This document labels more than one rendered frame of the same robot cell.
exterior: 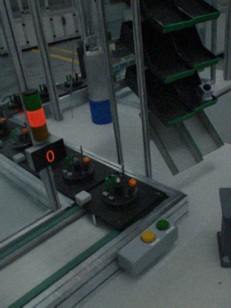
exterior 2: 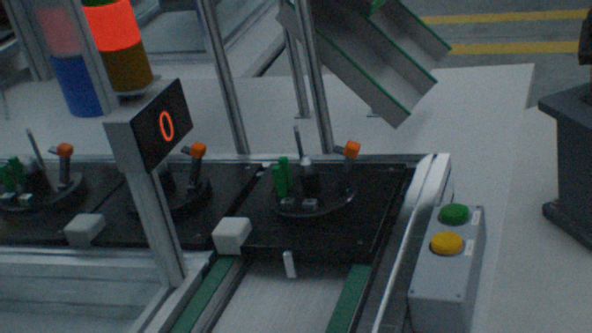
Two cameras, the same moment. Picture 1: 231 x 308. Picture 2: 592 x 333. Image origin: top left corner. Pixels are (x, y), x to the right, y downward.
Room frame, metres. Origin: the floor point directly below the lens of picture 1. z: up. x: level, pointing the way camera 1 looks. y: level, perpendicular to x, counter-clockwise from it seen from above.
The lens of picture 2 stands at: (0.09, 0.46, 1.57)
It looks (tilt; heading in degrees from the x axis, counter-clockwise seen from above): 28 degrees down; 333
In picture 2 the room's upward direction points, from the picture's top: 12 degrees counter-clockwise
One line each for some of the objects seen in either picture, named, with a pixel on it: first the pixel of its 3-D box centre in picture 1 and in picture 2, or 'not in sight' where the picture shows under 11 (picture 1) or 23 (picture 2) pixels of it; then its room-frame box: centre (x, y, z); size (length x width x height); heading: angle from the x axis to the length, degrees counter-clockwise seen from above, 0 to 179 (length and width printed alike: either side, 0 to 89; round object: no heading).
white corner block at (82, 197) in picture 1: (83, 199); (233, 235); (1.00, 0.14, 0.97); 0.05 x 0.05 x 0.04; 39
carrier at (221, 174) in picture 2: (76, 165); (162, 176); (1.18, 0.16, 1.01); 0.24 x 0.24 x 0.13; 39
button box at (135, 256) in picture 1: (148, 244); (449, 263); (0.76, -0.07, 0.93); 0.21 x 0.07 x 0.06; 129
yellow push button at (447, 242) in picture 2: (148, 237); (447, 245); (0.76, -0.07, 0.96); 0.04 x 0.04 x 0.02
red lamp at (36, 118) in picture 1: (36, 116); (112, 22); (0.95, 0.23, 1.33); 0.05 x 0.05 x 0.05
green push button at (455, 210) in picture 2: (162, 225); (455, 216); (0.81, -0.12, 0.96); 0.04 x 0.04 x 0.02
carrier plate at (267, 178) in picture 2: (120, 198); (314, 206); (0.98, 0.00, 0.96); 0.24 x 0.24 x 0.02; 39
